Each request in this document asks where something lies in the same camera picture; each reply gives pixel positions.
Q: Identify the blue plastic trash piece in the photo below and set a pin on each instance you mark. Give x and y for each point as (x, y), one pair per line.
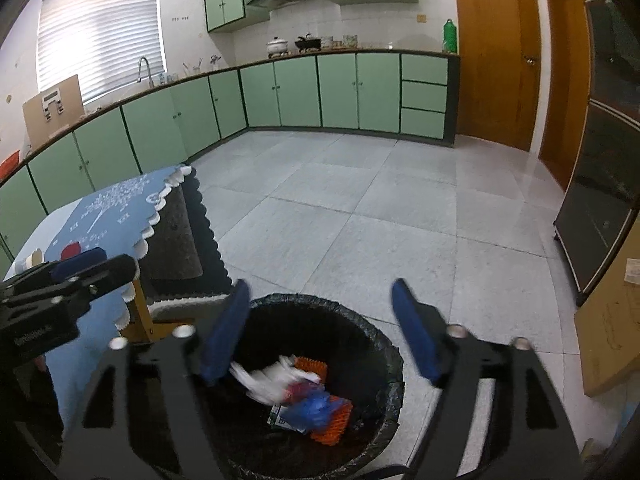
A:
(315, 407)

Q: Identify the orange foam net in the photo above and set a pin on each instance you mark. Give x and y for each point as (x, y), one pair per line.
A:
(335, 425)

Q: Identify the small red object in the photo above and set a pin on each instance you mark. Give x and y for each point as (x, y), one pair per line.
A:
(72, 251)

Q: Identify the white window blind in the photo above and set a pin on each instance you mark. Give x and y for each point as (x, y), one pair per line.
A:
(100, 35)

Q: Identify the row of glass jars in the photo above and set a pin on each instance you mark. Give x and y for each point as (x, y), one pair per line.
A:
(340, 41)

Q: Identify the red paper cup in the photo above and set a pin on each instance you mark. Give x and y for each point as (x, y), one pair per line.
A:
(302, 392)

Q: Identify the white digital device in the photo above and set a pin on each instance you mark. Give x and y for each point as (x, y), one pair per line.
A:
(52, 104)

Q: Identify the large cardboard box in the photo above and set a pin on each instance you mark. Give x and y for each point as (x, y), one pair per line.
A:
(612, 330)

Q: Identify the brown cardboard board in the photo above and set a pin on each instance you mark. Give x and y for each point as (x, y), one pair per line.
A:
(55, 125)

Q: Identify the dark glass cabinet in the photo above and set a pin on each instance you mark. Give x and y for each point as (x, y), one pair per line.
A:
(605, 160)

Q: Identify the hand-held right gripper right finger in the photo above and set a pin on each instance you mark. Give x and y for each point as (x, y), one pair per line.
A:
(415, 335)

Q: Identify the green bottle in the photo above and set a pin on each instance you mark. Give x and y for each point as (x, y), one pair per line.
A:
(450, 37)

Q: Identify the metal faucet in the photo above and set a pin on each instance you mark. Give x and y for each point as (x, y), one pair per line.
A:
(145, 67)

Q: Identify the white cooking pot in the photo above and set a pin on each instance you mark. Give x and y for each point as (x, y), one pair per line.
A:
(276, 47)

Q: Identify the black wok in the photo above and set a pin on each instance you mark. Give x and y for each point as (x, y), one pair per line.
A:
(306, 44)

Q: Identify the white green milk carton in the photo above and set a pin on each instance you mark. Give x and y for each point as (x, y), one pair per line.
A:
(280, 414)

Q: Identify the dark scalloped table cover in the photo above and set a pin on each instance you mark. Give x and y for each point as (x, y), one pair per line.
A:
(185, 240)

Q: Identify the plain wooden door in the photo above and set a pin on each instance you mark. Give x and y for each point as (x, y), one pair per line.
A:
(565, 70)

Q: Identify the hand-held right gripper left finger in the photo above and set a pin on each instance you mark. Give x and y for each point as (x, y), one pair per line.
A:
(227, 335)

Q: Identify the trash bin with black bag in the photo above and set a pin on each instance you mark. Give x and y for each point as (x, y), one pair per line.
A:
(360, 350)

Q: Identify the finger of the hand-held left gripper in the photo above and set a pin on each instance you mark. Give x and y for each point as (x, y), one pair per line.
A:
(107, 272)
(80, 262)

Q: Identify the red plastic basin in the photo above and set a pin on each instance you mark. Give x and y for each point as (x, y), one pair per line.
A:
(9, 165)

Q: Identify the wooden table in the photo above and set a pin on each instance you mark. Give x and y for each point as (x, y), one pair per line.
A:
(150, 327)

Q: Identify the utensil holder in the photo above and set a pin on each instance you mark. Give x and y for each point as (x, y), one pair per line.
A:
(202, 66)

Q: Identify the green base cabinets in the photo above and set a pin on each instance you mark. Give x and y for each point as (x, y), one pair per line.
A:
(300, 90)

